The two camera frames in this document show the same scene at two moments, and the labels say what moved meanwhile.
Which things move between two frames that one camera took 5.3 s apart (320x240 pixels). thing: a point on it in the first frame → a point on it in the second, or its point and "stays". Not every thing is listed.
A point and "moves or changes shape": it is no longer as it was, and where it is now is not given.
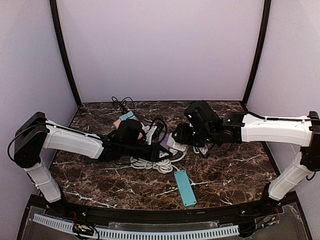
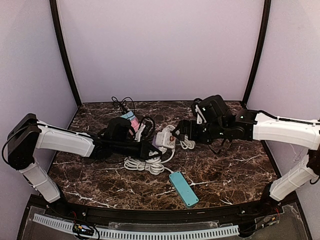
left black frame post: x=58 y=22 stays
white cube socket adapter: x=171 y=143 moves or changes shape
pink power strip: x=117 y=123 → x=135 y=124
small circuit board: x=83 y=229 stays
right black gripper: x=184 y=135 stays
